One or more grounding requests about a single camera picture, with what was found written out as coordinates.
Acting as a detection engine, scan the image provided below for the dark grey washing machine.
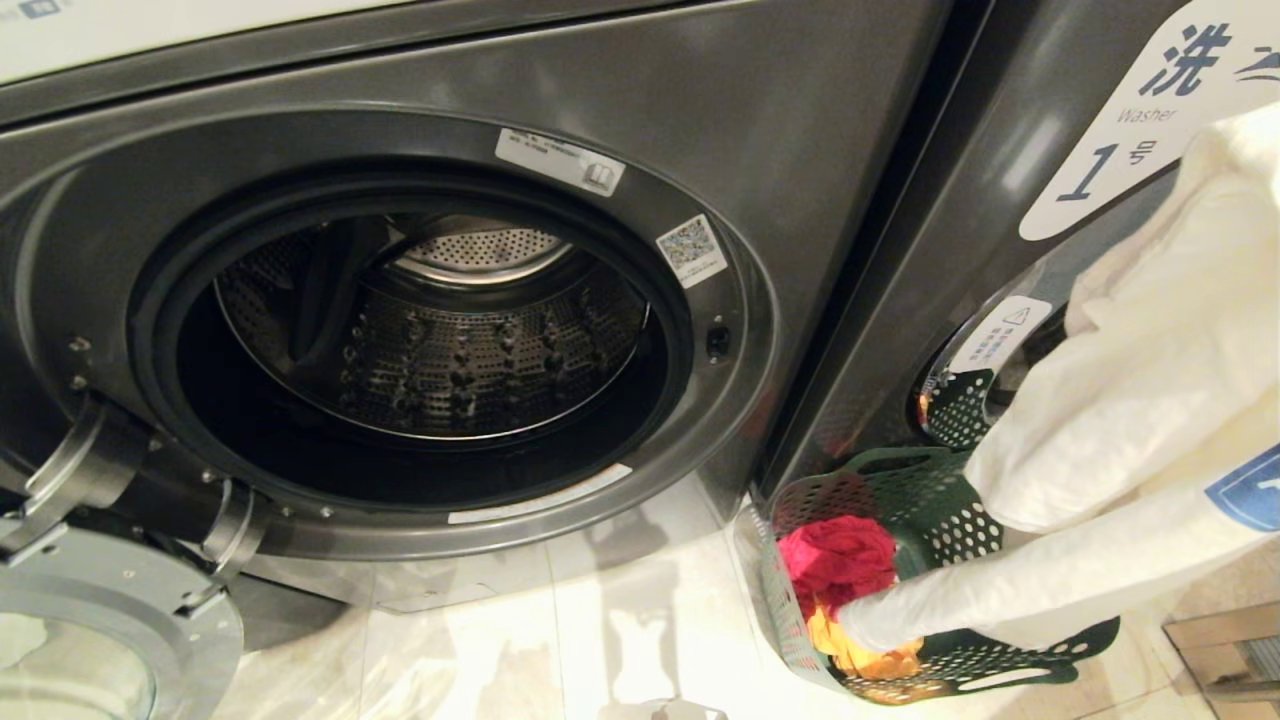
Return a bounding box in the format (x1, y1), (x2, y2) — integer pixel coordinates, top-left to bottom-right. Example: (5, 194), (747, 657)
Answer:
(0, 0), (958, 614)
(757, 0), (1280, 501)

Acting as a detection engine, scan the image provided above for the yellow cloth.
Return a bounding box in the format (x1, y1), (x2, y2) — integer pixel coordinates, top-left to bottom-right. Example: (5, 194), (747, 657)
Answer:
(805, 598), (927, 683)

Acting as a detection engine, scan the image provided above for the red cloth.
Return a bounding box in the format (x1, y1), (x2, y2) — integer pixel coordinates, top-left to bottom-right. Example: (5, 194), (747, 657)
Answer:
(777, 514), (900, 619)

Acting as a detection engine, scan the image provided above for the metal floor fixture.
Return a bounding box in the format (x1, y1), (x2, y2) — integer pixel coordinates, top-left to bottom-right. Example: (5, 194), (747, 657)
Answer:
(1163, 598), (1280, 703)

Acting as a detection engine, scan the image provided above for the round glass washer door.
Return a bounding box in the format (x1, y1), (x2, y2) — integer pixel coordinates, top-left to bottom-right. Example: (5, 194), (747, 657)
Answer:
(0, 398), (273, 720)

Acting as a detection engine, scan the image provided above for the white appliance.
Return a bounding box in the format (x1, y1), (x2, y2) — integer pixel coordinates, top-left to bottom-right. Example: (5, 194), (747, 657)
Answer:
(0, 0), (421, 87)

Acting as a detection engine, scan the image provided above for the green perforated laundry basket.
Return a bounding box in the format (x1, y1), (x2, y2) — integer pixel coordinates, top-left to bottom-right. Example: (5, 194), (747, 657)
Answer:
(758, 445), (1122, 707)

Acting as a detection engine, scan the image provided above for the person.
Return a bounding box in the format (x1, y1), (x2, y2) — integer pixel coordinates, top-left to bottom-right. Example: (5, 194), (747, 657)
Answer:
(836, 100), (1280, 656)

